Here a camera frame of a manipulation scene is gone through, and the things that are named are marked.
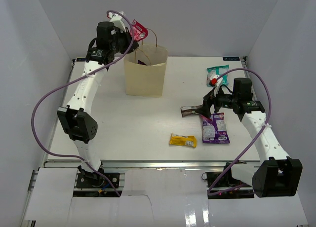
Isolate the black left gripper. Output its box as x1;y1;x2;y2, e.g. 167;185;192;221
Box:
110;27;139;54

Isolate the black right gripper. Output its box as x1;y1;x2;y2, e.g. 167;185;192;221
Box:
196;85;238;119

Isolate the red candy packet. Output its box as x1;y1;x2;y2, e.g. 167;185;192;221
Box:
130;19;149;42

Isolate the brown chocolate bar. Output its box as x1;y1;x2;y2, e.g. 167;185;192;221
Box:
180;105;201;117

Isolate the beige paper bag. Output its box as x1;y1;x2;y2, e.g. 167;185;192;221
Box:
123;38;168;98

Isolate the yellow snack bar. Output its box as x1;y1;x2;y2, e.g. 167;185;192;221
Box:
169;133;197;148

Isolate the purple snack bag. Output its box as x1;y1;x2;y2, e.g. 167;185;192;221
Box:
137;60;147;66

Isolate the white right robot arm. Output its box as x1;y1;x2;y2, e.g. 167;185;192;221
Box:
198;76;303;197

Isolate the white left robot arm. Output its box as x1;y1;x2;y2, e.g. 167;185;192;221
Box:
57;21;138;187

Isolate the teal snack packet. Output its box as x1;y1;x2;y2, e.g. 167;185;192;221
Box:
206;65;229;87

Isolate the purple white snack packet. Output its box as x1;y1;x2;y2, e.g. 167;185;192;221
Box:
200;113;230;144

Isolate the white cardboard front panel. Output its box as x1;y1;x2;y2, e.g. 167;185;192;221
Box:
25;168;308;227

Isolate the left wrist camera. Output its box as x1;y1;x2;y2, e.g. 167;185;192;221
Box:
107;12;125;30

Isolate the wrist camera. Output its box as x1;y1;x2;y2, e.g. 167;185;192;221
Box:
210;75;223;96
107;12;125;30

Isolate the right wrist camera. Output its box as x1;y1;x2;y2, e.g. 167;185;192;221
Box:
210;75;223;96

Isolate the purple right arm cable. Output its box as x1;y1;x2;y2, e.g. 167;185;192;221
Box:
206;68;272;196

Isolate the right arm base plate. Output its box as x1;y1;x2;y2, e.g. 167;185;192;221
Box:
206;167;254;198

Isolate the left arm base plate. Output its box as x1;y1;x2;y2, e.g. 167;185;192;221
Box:
76;165;120;189

